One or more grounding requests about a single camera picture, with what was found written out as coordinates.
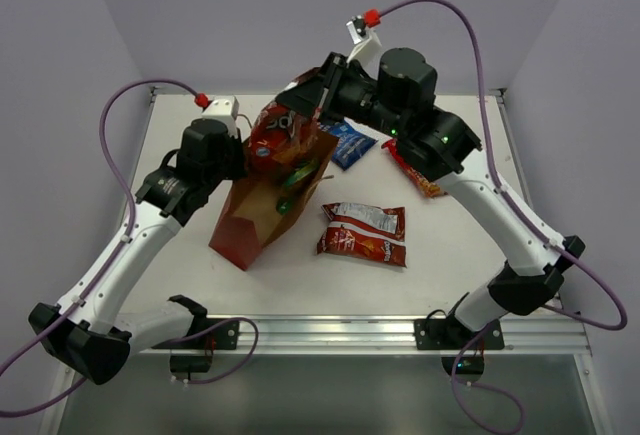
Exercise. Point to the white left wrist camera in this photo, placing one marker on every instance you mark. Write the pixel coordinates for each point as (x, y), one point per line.
(225, 110)

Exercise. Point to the green yellow candy packet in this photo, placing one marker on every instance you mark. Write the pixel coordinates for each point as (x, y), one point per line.
(302, 173)

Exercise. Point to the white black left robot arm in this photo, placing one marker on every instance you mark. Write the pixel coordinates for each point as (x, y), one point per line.
(86, 329)

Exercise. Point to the aluminium front mounting rail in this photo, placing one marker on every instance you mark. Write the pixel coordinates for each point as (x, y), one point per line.
(405, 335)

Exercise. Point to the blue Kettle potato chips bag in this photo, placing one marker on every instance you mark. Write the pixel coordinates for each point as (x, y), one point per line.
(352, 144)

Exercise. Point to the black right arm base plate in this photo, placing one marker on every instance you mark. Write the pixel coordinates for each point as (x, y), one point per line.
(434, 333)

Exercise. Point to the red brown paper bag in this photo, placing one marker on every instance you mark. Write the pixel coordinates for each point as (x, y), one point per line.
(249, 222)

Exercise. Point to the small green candy packet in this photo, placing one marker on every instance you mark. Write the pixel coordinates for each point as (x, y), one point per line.
(283, 205)

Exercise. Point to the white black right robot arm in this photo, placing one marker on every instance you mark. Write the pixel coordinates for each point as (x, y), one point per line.
(400, 102)

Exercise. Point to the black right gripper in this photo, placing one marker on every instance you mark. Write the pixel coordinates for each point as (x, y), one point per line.
(305, 97)

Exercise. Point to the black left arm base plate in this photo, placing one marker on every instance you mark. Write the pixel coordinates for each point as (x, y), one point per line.
(222, 338)

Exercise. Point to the red patterned snack bag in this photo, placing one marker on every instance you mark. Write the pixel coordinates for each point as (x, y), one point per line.
(427, 188)

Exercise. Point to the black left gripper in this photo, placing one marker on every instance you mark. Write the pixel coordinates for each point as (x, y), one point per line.
(239, 156)

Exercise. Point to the red Doritos chip bag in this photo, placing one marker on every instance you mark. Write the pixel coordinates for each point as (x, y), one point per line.
(280, 137)

